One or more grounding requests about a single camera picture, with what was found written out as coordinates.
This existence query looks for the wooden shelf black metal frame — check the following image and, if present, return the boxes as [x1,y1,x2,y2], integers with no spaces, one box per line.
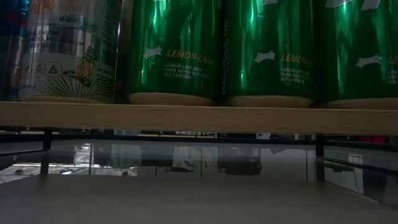
[0,101,398,158]

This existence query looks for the green lemon-lime soda can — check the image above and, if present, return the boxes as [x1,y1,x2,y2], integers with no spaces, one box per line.
[222,0,318,108]
[126,0,224,106]
[315,0,398,110]

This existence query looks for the white Celsius can black lid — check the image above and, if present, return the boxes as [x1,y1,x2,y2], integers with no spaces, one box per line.
[17,0,126,104]

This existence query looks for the light blue silver energy can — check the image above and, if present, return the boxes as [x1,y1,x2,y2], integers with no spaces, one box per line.
[0,0,31,102]

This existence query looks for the black metal table frame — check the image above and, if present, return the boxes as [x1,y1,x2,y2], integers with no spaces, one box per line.
[0,132,318,144]

